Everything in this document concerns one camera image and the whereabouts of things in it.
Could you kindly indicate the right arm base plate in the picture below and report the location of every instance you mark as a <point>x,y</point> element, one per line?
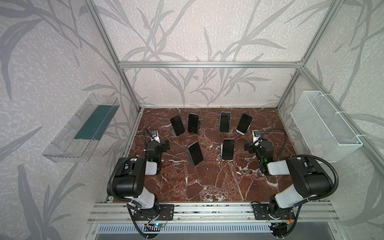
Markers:
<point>261,211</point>

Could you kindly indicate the aluminium front rail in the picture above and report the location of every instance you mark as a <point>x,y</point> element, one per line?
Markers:
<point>213,212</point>

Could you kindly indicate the phone pink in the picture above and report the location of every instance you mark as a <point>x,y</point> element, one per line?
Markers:
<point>228,148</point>

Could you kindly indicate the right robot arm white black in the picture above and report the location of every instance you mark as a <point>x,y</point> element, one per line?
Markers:
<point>312,177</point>

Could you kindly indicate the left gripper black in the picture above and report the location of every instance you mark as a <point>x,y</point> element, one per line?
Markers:
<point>163,145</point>

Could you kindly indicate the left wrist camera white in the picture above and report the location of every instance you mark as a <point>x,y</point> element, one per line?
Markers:
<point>155,136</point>

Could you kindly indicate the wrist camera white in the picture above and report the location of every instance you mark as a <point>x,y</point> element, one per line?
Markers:
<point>155,136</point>
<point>256,136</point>

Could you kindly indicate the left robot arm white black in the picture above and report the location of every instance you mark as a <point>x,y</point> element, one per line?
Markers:
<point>127,181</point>

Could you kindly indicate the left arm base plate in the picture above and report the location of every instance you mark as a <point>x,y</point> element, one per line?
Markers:
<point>162,212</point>

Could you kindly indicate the white wire mesh basket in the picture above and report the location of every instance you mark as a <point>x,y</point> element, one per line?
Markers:
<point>323,128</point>

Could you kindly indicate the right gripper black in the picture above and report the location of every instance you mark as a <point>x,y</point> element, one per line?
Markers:
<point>250,146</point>

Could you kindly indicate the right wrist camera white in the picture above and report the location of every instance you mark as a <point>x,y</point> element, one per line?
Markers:
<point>256,136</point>

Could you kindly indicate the clear plastic wall tray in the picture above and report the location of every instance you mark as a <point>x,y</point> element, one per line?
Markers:
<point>79,138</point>

